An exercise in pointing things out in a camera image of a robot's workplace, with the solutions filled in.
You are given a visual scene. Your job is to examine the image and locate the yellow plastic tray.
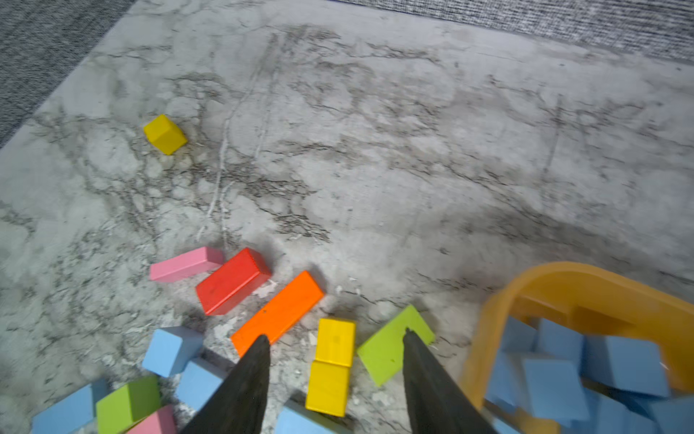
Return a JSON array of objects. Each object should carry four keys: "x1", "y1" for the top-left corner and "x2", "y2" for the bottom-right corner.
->
[{"x1": 459, "y1": 262, "x2": 693, "y2": 433}]

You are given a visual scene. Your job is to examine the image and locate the red block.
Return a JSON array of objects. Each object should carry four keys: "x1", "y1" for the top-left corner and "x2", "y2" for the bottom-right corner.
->
[{"x1": 196, "y1": 248, "x2": 271, "y2": 316}]

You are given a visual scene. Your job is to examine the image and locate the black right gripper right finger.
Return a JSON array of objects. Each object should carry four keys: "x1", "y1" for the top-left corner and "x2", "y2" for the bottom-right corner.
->
[{"x1": 403, "y1": 329, "x2": 494, "y2": 434}]

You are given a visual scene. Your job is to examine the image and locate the light blue long block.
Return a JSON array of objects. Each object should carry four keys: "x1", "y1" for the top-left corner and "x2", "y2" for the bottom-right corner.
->
[
  {"x1": 32, "y1": 379, "x2": 108, "y2": 434},
  {"x1": 275, "y1": 401, "x2": 352, "y2": 434},
  {"x1": 508, "y1": 353, "x2": 590, "y2": 422}
]

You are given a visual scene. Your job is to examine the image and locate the light blue cube block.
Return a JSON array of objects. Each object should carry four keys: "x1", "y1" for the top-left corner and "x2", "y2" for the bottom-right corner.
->
[
  {"x1": 580, "y1": 389, "x2": 658, "y2": 434},
  {"x1": 533, "y1": 318, "x2": 585, "y2": 372},
  {"x1": 175, "y1": 357, "x2": 227, "y2": 410},
  {"x1": 484, "y1": 351, "x2": 518, "y2": 414},
  {"x1": 142, "y1": 327, "x2": 204, "y2": 378}
]

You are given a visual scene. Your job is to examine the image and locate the lime green cube block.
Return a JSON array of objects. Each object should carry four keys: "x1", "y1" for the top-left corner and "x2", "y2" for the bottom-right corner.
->
[{"x1": 96, "y1": 375, "x2": 162, "y2": 434}]

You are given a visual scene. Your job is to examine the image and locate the pink block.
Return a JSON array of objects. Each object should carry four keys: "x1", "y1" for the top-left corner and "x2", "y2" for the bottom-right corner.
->
[
  {"x1": 149, "y1": 247, "x2": 225, "y2": 283},
  {"x1": 128, "y1": 405, "x2": 177, "y2": 434}
]

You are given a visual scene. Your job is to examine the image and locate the yellow cube block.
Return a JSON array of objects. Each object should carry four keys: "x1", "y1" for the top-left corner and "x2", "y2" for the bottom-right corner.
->
[{"x1": 143, "y1": 114, "x2": 188, "y2": 156}]

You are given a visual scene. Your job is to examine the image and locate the orange long block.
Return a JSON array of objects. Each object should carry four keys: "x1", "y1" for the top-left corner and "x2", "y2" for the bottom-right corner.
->
[{"x1": 231, "y1": 271, "x2": 325, "y2": 357}]

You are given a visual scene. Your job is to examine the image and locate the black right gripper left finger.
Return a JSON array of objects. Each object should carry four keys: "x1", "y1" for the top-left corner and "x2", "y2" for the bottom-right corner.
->
[{"x1": 181, "y1": 335, "x2": 270, "y2": 434}]

